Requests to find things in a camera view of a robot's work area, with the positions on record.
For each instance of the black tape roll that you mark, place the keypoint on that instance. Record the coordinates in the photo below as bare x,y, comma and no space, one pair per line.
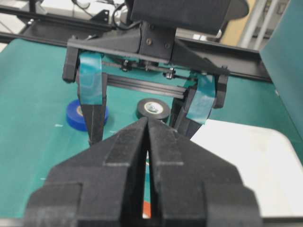
153,108

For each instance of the blue tape roll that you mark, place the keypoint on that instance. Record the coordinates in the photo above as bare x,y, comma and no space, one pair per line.
73,116

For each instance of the white plastic case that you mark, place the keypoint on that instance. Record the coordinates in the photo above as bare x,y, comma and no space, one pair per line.
267,163

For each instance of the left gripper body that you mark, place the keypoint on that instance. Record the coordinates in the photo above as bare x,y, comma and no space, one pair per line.
148,43

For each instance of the red tape roll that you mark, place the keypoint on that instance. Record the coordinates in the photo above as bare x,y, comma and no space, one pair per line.
146,210

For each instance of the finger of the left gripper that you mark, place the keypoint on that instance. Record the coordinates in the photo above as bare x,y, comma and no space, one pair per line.
191,112
92,94

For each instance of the green table cloth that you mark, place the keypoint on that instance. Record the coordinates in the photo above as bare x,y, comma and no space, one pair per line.
34,134

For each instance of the black aluminium rail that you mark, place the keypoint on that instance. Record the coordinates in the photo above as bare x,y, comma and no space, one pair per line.
56,30

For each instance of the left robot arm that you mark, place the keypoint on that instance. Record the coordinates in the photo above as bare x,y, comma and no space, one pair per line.
204,16

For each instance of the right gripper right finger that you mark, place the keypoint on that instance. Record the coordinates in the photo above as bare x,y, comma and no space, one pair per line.
192,187

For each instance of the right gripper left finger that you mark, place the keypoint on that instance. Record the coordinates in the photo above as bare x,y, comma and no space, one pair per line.
101,186

